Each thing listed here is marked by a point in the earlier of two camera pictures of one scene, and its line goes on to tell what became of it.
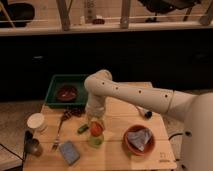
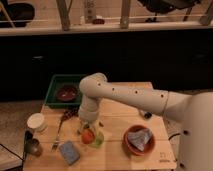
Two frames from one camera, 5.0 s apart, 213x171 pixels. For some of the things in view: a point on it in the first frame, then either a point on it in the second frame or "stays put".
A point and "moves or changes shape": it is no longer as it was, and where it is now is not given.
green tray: [61, 80] stays put
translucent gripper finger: [102, 121] -> [99, 137]
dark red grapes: [75, 111] stays put
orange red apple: [96, 128] moves or changes shape
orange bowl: [129, 146] stays put
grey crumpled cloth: [139, 137] stays put
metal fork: [63, 116] stays put
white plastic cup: [36, 121] stays put
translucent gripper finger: [89, 121] -> [83, 125]
